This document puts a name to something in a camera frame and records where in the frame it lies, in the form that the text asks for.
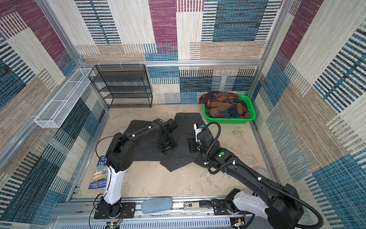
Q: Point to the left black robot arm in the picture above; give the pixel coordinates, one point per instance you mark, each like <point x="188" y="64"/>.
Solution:
<point x="120" y="156"/>

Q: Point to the blue grey cloth pad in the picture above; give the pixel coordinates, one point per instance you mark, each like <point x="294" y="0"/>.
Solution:
<point x="155" y="205"/>

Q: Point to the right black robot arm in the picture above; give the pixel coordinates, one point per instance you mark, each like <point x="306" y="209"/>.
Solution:
<point x="278" y="204"/>

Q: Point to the white wire mesh tray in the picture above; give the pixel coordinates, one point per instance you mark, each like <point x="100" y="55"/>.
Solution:
<point x="57" y="110"/>

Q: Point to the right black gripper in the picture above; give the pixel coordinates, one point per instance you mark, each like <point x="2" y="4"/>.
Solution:
<point x="192" y="143"/>

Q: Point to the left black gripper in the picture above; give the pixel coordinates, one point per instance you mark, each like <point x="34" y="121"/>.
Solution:
<point x="163" y="149"/>

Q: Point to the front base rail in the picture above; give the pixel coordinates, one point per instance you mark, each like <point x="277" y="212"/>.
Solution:
<point x="205" y="212"/>

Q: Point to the grey pinstriped long sleeve shirt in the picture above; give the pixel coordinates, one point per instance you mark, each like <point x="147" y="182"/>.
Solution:
<point x="180" y="156"/>

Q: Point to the black wire mesh shelf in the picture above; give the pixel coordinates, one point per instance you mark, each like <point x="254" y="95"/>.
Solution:
<point x="122" y="86"/>

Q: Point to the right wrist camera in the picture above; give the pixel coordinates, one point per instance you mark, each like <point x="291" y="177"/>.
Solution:
<point x="197" y="128"/>

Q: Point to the plaid red shirt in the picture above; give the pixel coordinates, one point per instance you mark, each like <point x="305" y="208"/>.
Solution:
<point x="224" y="105"/>

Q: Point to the clear tape roll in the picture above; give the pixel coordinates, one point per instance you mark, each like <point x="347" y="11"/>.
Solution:
<point x="262" y="171"/>

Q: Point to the blue treehouse book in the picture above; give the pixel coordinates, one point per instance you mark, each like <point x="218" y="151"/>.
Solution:
<point x="100" y="176"/>

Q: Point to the green plastic basket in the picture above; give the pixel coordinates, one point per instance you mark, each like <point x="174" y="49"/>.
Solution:
<point x="237" y="121"/>

